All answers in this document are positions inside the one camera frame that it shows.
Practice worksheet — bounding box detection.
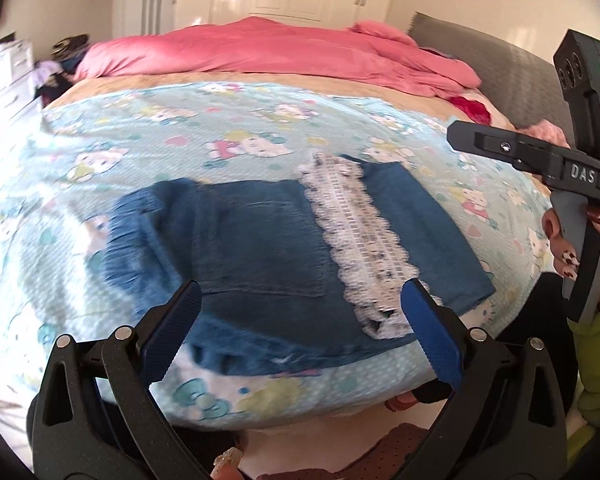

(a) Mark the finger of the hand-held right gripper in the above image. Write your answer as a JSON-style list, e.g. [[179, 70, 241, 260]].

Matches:
[[446, 120, 572, 177]]

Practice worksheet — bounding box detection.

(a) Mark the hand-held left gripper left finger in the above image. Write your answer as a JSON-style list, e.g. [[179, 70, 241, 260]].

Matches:
[[26, 280, 203, 480]]

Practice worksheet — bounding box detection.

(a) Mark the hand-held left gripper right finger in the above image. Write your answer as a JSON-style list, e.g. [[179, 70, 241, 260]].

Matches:
[[400, 279, 569, 480]]

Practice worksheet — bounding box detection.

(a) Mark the blue denim pants lace hem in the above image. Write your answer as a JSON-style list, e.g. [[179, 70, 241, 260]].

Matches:
[[100, 152, 497, 377]]

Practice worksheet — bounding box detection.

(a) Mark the person's right forearm green sleeve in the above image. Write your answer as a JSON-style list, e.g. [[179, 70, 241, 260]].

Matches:
[[567, 294, 600, 429]]

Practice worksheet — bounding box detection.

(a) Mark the person's right hand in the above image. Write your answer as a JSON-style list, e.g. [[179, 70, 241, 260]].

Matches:
[[541, 207, 600, 307]]

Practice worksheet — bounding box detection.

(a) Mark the person's left hand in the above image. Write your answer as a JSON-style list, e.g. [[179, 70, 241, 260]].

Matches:
[[211, 447, 244, 480]]

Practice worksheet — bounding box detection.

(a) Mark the pink fluffy cloth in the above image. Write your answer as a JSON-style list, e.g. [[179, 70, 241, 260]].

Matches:
[[517, 119, 569, 149]]

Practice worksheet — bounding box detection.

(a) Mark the grey quilted headboard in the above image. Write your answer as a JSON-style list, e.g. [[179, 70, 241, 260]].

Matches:
[[407, 11, 577, 135]]

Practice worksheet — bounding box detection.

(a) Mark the cartoon printed light blue blanket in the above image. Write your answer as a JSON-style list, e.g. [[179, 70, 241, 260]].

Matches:
[[0, 82, 556, 432]]

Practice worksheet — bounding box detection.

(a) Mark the pink duvet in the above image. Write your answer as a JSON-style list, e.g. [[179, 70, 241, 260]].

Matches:
[[74, 16, 483, 99]]

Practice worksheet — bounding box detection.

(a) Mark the tan bed sheet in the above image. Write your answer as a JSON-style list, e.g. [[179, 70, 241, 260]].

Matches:
[[44, 71, 517, 133]]

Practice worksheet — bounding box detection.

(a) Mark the lilac cloth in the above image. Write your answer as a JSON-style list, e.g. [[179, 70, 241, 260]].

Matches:
[[33, 60, 64, 87]]

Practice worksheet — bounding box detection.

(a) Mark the dark clothes pile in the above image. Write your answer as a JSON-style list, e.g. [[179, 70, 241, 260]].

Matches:
[[49, 34, 90, 62]]

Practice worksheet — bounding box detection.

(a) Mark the white drawer chest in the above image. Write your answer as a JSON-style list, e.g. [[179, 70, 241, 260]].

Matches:
[[0, 37, 35, 109]]

